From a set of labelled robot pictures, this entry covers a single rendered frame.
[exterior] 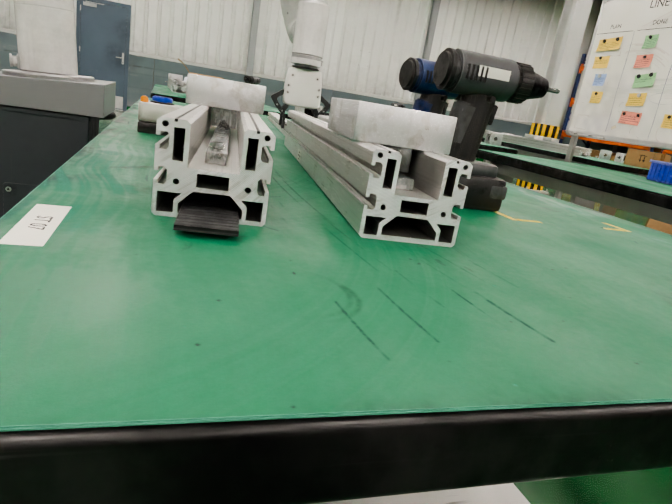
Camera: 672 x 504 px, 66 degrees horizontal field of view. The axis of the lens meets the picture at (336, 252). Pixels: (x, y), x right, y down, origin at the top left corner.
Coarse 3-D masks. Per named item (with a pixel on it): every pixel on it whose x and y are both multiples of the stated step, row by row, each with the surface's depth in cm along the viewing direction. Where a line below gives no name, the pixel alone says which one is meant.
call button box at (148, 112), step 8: (144, 104) 101; (152, 104) 101; (160, 104) 102; (168, 104) 104; (144, 112) 101; (152, 112) 102; (160, 112) 102; (168, 112) 102; (144, 120) 102; (152, 120) 102; (144, 128) 102; (152, 128) 103
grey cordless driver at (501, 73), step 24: (456, 72) 71; (480, 72) 71; (504, 72) 72; (528, 72) 73; (480, 96) 74; (504, 96) 74; (528, 96) 75; (480, 120) 75; (456, 144) 75; (480, 168) 76; (480, 192) 76; (504, 192) 77
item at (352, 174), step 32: (288, 128) 118; (320, 128) 76; (320, 160) 79; (352, 160) 59; (384, 160) 48; (416, 160) 57; (448, 160) 49; (352, 192) 54; (384, 192) 48; (416, 192) 53; (448, 192) 51; (352, 224) 52; (384, 224) 49; (416, 224) 56; (448, 224) 51
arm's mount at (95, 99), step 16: (0, 80) 109; (16, 80) 110; (32, 80) 111; (48, 80) 112; (96, 80) 134; (0, 96) 110; (16, 96) 111; (32, 96) 112; (48, 96) 112; (64, 96) 113; (80, 96) 114; (96, 96) 115; (112, 96) 133; (64, 112) 114; (80, 112) 115; (96, 112) 116
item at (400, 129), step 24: (336, 120) 63; (360, 120) 53; (384, 120) 53; (408, 120) 54; (432, 120) 54; (456, 120) 55; (384, 144) 54; (408, 144) 55; (432, 144) 55; (408, 168) 57
